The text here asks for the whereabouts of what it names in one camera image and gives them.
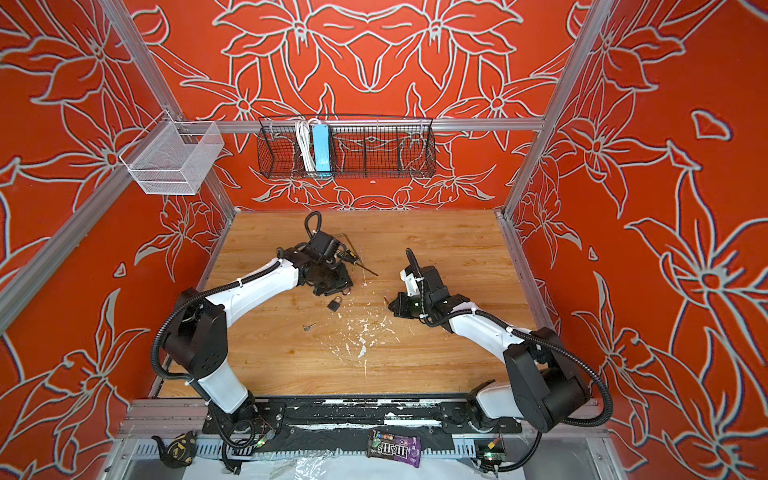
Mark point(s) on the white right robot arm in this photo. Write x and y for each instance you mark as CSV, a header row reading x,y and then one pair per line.
x,y
547,384

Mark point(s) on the aluminium frame post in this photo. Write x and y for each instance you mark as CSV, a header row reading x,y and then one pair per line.
x,y
581,49
171,111

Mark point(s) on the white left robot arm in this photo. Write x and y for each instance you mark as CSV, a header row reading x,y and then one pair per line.
x,y
192,343

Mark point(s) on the aluminium frame post right rear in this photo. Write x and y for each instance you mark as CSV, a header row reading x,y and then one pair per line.
x,y
581,49

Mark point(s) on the aluminium frame post left rear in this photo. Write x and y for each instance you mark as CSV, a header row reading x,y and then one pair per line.
x,y
171,111

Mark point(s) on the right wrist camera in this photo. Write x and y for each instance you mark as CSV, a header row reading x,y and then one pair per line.
x,y
412,282

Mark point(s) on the aluminium left side rail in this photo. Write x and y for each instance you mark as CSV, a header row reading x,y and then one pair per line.
x,y
25,285

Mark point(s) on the aluminium horizontal rear bar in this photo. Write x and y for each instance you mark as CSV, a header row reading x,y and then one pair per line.
x,y
439,125

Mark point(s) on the aluminium table edge rail right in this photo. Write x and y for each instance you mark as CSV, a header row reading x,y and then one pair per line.
x,y
535,300

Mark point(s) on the clear plastic wall bin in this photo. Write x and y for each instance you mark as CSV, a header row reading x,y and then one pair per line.
x,y
170,157

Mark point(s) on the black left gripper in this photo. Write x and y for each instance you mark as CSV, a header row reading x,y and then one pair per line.
x,y
335,283

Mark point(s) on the black tape measure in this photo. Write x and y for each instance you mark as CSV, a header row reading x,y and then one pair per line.
x,y
180,452

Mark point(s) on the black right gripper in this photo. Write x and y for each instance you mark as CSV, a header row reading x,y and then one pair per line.
x,y
399,305

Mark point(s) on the purple candy bag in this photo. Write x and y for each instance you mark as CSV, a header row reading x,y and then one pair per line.
x,y
388,446

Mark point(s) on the black wire wall basket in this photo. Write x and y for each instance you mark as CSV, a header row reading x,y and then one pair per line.
x,y
356,152

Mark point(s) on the light blue box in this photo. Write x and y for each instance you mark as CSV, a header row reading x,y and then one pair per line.
x,y
321,143

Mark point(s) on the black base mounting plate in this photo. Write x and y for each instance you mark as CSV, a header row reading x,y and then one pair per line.
x,y
450,413

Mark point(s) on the thin metal rods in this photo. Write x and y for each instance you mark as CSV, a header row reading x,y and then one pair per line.
x,y
347,242

